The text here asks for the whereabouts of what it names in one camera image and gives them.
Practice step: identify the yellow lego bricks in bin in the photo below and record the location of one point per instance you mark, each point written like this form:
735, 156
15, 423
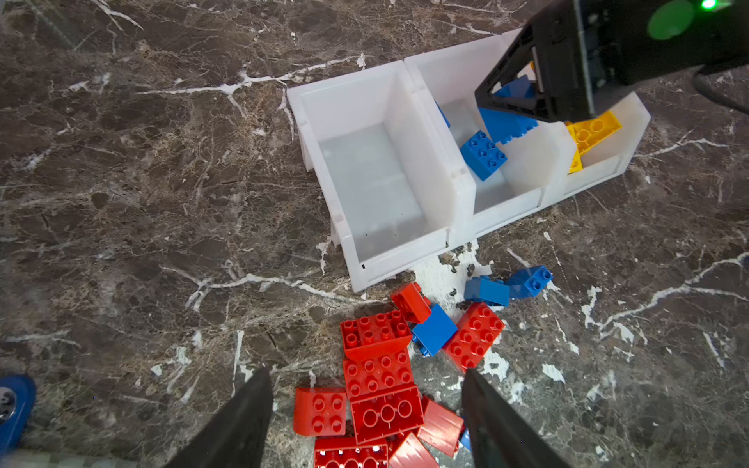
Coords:
590, 133

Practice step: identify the blue lego bricks in bin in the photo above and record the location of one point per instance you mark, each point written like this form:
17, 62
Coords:
479, 134

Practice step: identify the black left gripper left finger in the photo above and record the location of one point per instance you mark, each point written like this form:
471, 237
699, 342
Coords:
236, 435

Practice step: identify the red lego brick pile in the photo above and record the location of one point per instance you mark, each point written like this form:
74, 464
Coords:
380, 418

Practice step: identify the clear pack of markers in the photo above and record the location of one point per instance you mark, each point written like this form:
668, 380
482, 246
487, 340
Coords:
18, 396

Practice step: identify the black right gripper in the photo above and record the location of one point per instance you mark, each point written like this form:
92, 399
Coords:
590, 54

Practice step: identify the blue lego brick by pile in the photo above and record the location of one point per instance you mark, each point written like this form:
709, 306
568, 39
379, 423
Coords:
432, 335

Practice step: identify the white three-compartment plastic bin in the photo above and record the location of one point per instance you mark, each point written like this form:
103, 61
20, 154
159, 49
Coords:
384, 144

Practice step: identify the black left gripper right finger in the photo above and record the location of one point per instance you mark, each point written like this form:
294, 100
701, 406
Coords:
499, 436

